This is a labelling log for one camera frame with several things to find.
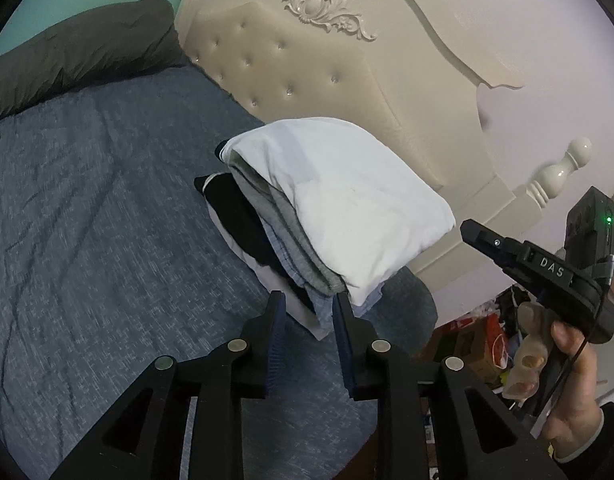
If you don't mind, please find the brown cardboard box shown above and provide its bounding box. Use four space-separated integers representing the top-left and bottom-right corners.
427 312 510 386

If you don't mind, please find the person's right hand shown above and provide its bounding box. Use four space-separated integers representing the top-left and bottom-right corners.
502 302 608 461

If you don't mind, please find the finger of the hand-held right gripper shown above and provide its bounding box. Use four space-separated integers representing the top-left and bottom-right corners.
459 219 526 282

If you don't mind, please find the white polo shirt black collar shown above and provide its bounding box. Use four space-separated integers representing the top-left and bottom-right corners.
218 117 457 307

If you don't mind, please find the person's right forearm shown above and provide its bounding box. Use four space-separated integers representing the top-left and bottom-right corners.
552 400 614 480

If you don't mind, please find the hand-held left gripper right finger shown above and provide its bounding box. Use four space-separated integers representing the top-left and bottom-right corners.
332 291 563 480

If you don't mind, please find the stack of folded clothes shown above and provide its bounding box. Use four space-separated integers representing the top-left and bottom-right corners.
194 157 388 342

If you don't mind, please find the cream tufted headboard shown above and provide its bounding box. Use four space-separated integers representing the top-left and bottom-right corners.
174 0 593 293

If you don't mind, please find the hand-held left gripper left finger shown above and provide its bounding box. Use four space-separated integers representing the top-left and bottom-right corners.
49 290 288 480

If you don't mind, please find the blue patterned bed cover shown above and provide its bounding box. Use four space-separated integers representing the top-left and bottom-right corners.
0 65 438 480

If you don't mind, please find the dark grey rolled duvet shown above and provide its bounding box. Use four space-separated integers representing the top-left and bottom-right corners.
0 0 188 128

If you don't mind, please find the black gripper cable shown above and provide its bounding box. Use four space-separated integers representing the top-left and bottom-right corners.
562 260 610 391

